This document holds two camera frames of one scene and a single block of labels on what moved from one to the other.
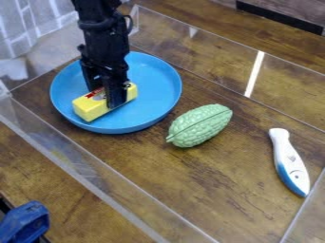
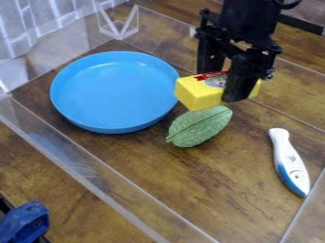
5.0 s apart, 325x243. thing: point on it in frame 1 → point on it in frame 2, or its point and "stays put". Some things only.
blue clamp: x=24 y=223 stays put
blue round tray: x=159 y=95 stays put
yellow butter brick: x=92 y=104 → x=200 y=91
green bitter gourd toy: x=196 y=123 stays put
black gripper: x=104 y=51 → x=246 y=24
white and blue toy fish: x=290 y=166 stays put
